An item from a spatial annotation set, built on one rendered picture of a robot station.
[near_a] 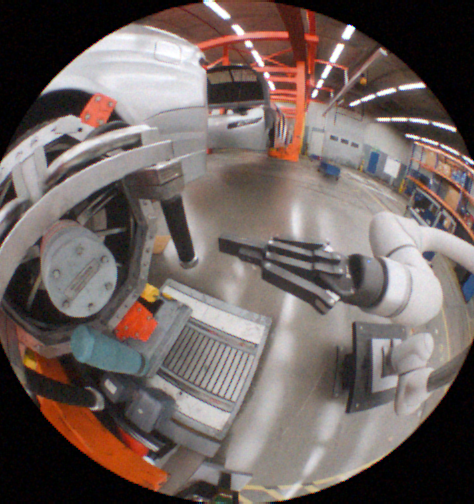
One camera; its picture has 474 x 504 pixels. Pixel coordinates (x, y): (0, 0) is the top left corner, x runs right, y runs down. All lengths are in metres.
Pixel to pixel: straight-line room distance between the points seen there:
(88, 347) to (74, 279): 0.16
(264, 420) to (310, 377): 0.37
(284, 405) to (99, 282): 1.01
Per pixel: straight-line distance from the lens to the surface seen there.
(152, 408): 0.67
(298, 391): 1.05
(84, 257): 0.25
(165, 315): 0.89
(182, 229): 0.25
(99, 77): 0.66
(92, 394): 0.32
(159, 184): 0.21
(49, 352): 0.51
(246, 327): 0.94
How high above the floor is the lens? 0.98
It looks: 44 degrees down
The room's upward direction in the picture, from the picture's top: straight up
